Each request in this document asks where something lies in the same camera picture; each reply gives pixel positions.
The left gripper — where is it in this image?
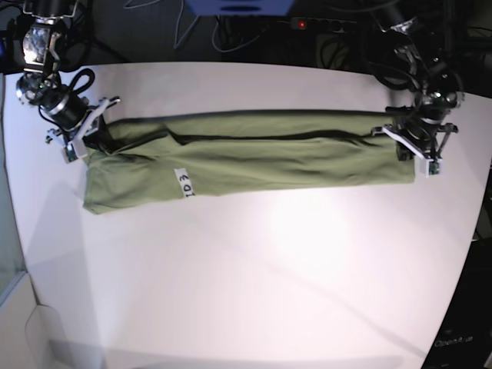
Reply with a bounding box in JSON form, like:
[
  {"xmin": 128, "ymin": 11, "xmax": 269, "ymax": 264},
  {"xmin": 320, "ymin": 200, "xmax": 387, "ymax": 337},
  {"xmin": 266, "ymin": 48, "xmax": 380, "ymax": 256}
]
[{"xmin": 371, "ymin": 107, "xmax": 458, "ymax": 161}]

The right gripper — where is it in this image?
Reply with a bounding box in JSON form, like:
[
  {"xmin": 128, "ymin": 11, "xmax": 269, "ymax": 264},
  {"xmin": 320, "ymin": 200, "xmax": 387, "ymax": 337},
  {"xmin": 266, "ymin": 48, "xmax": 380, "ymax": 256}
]
[{"xmin": 42, "ymin": 94, "xmax": 121, "ymax": 154}]

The green T-shirt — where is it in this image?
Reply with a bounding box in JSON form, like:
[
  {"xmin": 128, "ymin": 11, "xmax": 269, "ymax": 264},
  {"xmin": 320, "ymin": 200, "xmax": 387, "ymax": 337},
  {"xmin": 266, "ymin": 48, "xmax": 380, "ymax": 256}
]
[{"xmin": 83, "ymin": 111, "xmax": 415, "ymax": 214}]

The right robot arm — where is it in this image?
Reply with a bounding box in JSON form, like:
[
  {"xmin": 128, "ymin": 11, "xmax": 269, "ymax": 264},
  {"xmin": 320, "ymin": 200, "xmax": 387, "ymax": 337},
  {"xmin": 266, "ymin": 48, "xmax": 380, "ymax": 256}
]
[{"xmin": 16, "ymin": 1, "xmax": 120, "ymax": 162}]

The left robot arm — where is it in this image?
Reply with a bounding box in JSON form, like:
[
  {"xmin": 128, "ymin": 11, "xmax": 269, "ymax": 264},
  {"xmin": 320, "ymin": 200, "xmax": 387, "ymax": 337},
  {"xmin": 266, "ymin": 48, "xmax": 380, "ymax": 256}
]
[{"xmin": 358, "ymin": 1, "xmax": 464, "ymax": 166}]

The blue box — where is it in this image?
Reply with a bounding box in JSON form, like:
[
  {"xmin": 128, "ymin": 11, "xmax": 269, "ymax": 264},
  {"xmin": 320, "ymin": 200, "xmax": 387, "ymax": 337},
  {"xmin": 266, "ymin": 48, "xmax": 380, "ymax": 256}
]
[{"xmin": 186, "ymin": 0, "xmax": 294, "ymax": 16}]

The black OpenArm case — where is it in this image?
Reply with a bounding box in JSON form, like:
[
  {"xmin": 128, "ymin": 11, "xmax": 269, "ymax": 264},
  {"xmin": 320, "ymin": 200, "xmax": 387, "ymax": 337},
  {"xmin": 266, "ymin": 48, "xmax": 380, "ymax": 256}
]
[{"xmin": 422, "ymin": 221, "xmax": 491, "ymax": 368}]

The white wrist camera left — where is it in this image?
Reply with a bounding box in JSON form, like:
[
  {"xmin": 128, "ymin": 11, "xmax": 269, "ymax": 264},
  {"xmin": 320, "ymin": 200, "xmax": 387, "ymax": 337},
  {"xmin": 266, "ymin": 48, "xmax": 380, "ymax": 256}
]
[{"xmin": 416, "ymin": 158, "xmax": 443, "ymax": 178}]

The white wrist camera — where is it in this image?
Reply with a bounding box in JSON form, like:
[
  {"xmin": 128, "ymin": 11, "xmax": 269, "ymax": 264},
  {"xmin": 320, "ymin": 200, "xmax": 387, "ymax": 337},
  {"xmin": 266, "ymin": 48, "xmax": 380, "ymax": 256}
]
[
  {"xmin": 416, "ymin": 158, "xmax": 443, "ymax": 178},
  {"xmin": 62, "ymin": 140, "xmax": 88, "ymax": 164}
]

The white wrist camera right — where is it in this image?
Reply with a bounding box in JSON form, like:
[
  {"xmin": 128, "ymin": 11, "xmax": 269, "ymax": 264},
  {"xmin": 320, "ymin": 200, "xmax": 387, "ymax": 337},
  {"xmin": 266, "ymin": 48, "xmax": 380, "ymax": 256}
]
[{"xmin": 62, "ymin": 140, "xmax": 88, "ymax": 164}]

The white cable on floor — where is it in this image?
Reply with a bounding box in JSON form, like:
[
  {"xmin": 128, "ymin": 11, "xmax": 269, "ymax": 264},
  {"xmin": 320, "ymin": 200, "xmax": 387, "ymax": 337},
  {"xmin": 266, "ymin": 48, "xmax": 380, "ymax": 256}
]
[{"xmin": 122, "ymin": 0, "xmax": 201, "ymax": 50}]

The power strip with red switch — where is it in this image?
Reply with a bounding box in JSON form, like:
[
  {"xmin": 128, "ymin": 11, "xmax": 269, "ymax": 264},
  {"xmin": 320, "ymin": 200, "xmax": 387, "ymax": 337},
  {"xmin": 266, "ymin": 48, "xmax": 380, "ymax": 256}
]
[{"xmin": 287, "ymin": 17, "xmax": 365, "ymax": 35}]

